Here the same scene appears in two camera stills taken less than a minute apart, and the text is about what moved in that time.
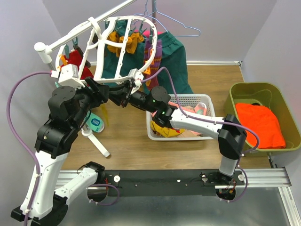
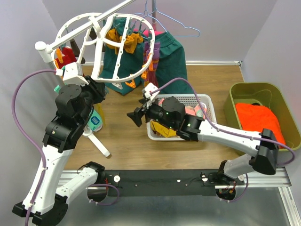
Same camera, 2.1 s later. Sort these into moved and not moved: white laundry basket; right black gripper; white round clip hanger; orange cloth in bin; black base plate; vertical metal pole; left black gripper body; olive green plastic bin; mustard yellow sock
Moved: mustard yellow sock; white round clip hanger; right black gripper
Not moved: left black gripper body; black base plate; olive green plastic bin; orange cloth in bin; vertical metal pole; white laundry basket
